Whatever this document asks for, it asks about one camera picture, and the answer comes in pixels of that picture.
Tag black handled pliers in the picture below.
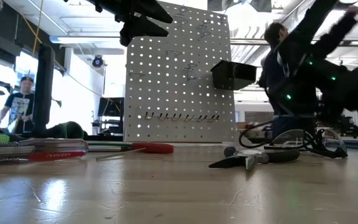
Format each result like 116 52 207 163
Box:
208 146 301 170

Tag multi-prong wire hook rack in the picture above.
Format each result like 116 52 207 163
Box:
144 111 221 123

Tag black plastic bin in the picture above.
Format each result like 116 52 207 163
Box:
210 60 257 91

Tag person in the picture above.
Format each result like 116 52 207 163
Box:
0 76 36 135
258 5 358 139

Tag clear black-framed safety glasses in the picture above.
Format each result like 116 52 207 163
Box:
264 128 349 159

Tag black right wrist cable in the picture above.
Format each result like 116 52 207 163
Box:
238 120 276 149

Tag black upright post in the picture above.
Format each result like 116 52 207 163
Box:
32 43 56 138

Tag round blue-lit camera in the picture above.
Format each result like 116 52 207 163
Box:
91 55 106 69

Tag small red handled tool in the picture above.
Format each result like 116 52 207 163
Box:
131 142 175 154

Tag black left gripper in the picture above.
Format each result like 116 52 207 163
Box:
113 0 173 47

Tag double ring wire holder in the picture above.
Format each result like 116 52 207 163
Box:
183 63 198 82
197 19 213 38
174 6 190 27

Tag black monitor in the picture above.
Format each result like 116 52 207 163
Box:
97 96 124 118

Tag clear red Husky screwdriver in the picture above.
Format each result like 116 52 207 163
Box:
0 138 89 167

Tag white perforated peg board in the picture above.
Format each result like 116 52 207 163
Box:
123 1 239 144

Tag white ceiling light tube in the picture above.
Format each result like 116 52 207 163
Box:
48 34 127 44

